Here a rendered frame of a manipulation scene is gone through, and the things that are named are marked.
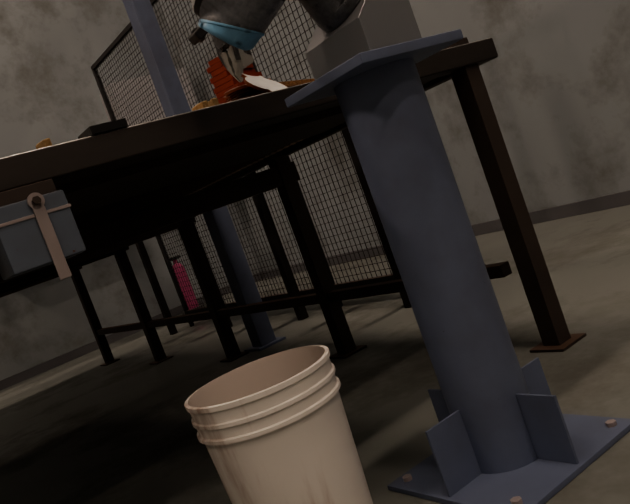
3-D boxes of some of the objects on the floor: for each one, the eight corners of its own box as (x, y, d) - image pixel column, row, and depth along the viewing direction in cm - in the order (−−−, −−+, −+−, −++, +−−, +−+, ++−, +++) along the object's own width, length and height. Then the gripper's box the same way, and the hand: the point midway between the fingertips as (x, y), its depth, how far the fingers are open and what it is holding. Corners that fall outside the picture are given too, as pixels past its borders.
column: (638, 424, 146) (499, 12, 140) (522, 523, 126) (353, 46, 119) (498, 412, 178) (381, 77, 171) (388, 490, 157) (249, 112, 151)
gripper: (242, -8, 185) (269, 71, 187) (226, 7, 193) (253, 82, 194) (213, -4, 180) (242, 77, 182) (198, 11, 188) (226, 88, 189)
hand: (237, 77), depth 186 cm, fingers closed
